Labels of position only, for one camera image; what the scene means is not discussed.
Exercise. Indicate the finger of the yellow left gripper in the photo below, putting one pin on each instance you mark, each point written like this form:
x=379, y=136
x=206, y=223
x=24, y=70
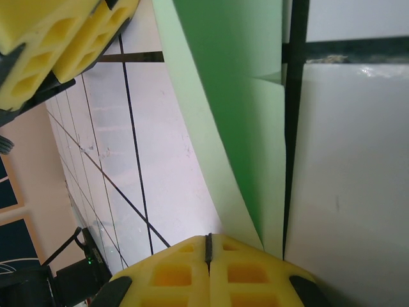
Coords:
x=38, y=32
x=96, y=41

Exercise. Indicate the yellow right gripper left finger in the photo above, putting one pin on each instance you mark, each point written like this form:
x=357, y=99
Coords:
x=179, y=288

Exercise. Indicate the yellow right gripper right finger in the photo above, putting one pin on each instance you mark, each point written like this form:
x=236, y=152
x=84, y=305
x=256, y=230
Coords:
x=243, y=288

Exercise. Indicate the light green paper sheet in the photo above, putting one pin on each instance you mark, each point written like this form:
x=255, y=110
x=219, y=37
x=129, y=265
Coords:
x=230, y=96

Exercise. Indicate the black circuit board with LED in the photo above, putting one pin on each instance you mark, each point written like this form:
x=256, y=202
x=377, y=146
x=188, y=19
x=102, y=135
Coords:
x=94, y=252

